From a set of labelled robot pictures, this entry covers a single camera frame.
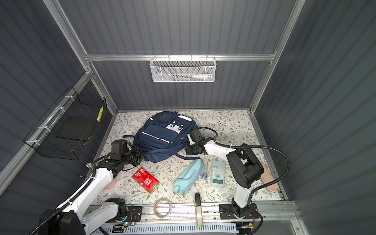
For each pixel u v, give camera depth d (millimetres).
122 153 663
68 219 411
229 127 1090
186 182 785
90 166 753
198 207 723
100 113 833
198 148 700
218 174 850
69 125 737
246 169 480
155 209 748
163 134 922
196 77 908
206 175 857
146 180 842
